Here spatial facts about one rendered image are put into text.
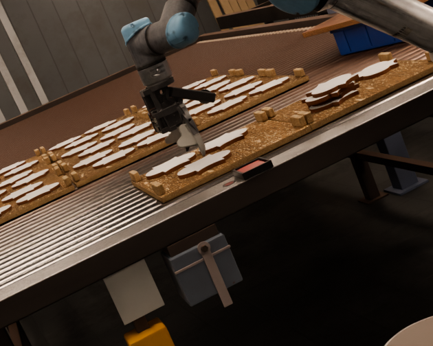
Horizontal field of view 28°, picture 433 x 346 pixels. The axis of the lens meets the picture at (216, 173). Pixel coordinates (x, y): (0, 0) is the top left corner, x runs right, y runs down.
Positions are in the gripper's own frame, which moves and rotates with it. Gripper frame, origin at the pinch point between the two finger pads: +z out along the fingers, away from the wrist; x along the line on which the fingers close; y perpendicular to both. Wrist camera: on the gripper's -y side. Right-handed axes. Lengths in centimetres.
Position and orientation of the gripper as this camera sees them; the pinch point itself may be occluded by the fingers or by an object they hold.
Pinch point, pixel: (198, 152)
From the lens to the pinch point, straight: 212.9
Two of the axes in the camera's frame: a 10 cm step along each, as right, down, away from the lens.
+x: 3.0, 1.1, -9.5
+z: 3.8, 9.0, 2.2
